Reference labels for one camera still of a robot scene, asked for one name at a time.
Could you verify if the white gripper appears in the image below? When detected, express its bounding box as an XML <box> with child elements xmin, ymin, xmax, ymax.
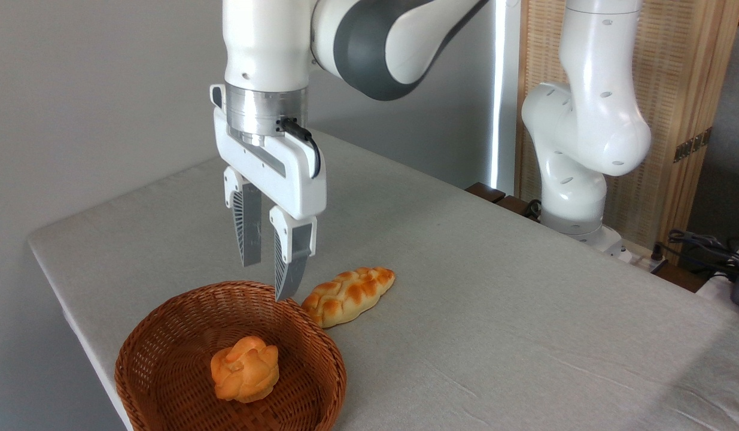
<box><xmin>209</xmin><ymin>84</ymin><xmax>327</xmax><ymax>302</ymax></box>

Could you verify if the round orange bread roll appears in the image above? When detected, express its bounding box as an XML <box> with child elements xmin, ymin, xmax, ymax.
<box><xmin>211</xmin><ymin>336</ymin><xmax>280</xmax><ymax>403</ymax></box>

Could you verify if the braided golden bread loaf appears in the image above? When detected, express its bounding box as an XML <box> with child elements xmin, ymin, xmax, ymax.
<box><xmin>302</xmin><ymin>267</ymin><xmax>396</xmax><ymax>329</ymax></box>

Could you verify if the brown wicker basket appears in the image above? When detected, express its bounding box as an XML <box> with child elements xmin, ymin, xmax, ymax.
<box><xmin>114</xmin><ymin>281</ymin><xmax>347</xmax><ymax>431</ymax></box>

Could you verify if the dark brown wooden block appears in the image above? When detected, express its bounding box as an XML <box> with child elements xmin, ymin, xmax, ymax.
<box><xmin>465</xmin><ymin>183</ymin><xmax>541</xmax><ymax>221</ymax></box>

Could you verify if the grey tablecloth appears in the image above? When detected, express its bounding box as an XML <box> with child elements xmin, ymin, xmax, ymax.
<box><xmin>27</xmin><ymin>132</ymin><xmax>739</xmax><ymax>431</ymax></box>

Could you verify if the metal screen hinge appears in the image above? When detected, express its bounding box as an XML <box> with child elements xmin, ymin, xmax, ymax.
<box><xmin>673</xmin><ymin>127</ymin><xmax>713</xmax><ymax>163</ymax></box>

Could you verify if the wooden bamboo folding screen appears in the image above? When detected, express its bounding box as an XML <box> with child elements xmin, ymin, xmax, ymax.
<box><xmin>516</xmin><ymin>0</ymin><xmax>739</xmax><ymax>264</ymax></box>

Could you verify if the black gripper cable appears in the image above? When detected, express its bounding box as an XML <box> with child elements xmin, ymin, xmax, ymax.
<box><xmin>280</xmin><ymin>118</ymin><xmax>321</xmax><ymax>180</ymax></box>

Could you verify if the black cable bundle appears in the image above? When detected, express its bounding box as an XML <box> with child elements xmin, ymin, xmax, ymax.
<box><xmin>652</xmin><ymin>229</ymin><xmax>739</xmax><ymax>282</ymax></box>

